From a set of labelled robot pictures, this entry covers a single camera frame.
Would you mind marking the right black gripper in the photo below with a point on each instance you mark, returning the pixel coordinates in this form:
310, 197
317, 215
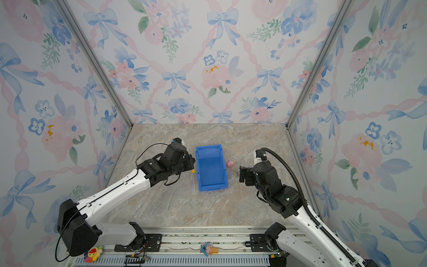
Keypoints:
250, 172

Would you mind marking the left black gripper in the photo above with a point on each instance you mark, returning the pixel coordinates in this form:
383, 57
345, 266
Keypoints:
190, 161

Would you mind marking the yellow handle screwdriver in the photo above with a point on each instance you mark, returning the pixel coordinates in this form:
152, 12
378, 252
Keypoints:
193, 174

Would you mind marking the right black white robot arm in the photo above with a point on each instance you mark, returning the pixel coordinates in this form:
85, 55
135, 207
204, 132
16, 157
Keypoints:
325, 249

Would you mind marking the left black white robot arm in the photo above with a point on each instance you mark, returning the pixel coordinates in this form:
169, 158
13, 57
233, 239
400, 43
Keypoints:
78, 222

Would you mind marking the blue plastic bin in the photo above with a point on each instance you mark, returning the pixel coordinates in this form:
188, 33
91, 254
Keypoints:
211, 168

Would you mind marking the blue orange toy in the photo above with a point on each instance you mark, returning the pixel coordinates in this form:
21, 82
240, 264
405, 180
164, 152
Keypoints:
208, 250

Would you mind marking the rainbow flower toy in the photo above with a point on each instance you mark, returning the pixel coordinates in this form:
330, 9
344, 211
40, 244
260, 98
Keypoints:
93, 254

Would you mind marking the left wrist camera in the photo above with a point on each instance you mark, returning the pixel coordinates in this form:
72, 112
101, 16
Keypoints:
177, 144

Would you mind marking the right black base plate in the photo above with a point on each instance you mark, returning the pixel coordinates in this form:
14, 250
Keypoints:
261, 243

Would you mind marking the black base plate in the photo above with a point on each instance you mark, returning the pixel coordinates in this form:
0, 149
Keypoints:
261, 243
149, 243

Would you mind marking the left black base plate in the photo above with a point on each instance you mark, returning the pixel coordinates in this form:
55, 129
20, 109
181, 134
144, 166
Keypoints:
149, 243

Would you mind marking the aluminium rail frame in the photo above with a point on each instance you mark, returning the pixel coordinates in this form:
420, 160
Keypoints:
181, 248

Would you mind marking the left aluminium corner post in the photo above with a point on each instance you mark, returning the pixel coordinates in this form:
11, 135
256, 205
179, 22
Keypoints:
70, 19

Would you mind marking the aluminium corner post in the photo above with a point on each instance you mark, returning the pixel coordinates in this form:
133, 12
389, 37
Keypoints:
70, 19
338, 22

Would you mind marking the right aluminium corner post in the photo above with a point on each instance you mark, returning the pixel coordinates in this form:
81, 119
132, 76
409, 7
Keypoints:
338, 22

